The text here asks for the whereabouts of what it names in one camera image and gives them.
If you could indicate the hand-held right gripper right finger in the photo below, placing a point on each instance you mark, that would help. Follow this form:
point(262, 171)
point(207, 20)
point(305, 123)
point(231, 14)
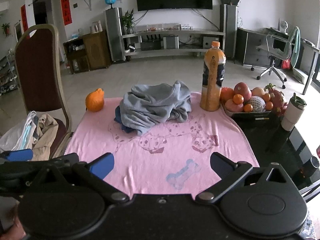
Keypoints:
point(221, 163)

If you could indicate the beige garment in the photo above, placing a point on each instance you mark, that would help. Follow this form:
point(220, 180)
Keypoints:
point(46, 135)

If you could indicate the small white fan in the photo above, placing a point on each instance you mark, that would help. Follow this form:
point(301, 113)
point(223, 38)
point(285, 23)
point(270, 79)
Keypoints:
point(283, 27)

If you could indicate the dark open shelf cabinet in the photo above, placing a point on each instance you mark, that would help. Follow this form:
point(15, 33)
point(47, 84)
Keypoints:
point(75, 57)

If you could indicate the clothes pile on chair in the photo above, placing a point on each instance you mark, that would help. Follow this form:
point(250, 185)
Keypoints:
point(11, 136)

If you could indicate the dark desk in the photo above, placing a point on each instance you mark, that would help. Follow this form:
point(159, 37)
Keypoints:
point(250, 47)

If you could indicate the blue garment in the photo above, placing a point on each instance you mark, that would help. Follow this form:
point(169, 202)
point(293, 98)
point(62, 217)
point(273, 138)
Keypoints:
point(126, 128)

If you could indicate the silver tower speaker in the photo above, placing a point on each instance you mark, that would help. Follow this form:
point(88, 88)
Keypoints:
point(228, 30)
point(113, 35)

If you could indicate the grey box speaker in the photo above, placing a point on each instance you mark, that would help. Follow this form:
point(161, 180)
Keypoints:
point(171, 42)

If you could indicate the orange juice bottle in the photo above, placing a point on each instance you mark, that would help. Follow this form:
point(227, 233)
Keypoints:
point(212, 90)

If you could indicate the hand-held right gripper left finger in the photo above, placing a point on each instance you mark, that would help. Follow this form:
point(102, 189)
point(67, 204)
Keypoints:
point(102, 165)

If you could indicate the maroon banquet chair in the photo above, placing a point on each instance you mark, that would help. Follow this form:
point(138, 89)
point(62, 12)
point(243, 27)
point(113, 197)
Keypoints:
point(37, 75)

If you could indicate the grey office chair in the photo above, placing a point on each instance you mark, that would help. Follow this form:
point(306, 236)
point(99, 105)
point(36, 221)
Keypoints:
point(278, 46)

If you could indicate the white netted fruit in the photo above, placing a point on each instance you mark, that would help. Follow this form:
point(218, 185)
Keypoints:
point(257, 104)

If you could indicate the white tumbler with green lid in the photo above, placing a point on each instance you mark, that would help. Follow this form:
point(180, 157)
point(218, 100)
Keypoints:
point(293, 112)

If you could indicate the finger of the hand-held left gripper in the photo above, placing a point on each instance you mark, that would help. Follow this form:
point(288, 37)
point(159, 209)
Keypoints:
point(66, 161)
point(20, 155)

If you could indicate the red apple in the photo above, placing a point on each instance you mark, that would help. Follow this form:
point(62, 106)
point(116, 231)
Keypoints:
point(242, 90)

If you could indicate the long red wall banner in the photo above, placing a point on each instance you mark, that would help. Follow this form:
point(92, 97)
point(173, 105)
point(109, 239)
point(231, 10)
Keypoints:
point(65, 2)

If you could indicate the metal television stand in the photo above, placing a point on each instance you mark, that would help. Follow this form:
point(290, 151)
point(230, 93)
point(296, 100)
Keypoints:
point(175, 33)

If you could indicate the shoe rack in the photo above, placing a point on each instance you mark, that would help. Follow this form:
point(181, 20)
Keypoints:
point(7, 72)

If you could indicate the blue face mask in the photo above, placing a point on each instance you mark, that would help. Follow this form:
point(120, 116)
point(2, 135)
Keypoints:
point(25, 136)

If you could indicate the grey knit garment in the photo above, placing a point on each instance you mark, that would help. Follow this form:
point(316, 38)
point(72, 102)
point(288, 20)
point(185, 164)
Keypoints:
point(152, 105)

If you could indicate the red bag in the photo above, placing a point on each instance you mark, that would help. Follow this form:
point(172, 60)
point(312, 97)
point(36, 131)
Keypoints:
point(286, 64)

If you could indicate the pink apple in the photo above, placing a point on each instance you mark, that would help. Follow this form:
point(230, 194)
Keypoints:
point(232, 107)

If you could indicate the knobbed orange citrus fruit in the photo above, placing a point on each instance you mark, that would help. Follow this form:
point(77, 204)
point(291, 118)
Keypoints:
point(95, 102)

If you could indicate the dark cylinder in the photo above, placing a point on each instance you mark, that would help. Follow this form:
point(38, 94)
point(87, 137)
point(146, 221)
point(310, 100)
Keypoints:
point(315, 165)

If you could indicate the grey patterned cloth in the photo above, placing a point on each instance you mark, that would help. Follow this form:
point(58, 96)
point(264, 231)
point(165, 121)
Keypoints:
point(312, 226)

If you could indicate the pale peach fruit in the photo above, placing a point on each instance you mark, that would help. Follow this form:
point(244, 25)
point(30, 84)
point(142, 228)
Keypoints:
point(258, 91)

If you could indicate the black fruit tray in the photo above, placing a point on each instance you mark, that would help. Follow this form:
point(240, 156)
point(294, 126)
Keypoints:
point(250, 116)

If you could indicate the small tangerine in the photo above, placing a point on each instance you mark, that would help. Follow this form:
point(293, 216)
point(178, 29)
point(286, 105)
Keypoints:
point(269, 105)
point(266, 97)
point(238, 99)
point(248, 108)

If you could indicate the red-orange round fruit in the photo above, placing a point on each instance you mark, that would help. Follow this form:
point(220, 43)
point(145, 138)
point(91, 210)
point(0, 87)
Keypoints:
point(226, 94)

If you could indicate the brown wooden cabinet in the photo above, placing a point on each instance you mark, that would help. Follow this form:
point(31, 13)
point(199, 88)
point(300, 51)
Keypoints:
point(97, 51)

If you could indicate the dragon fruit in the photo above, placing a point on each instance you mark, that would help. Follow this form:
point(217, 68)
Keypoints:
point(278, 98)

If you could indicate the green potted plant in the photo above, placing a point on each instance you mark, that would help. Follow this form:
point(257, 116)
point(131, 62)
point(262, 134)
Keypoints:
point(128, 21)

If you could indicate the green towel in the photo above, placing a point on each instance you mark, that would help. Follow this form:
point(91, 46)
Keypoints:
point(295, 45)

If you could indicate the pink printed blanket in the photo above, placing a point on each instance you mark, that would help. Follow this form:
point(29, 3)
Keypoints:
point(162, 160)

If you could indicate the short red wall banner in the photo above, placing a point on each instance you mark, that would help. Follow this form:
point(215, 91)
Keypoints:
point(24, 20)

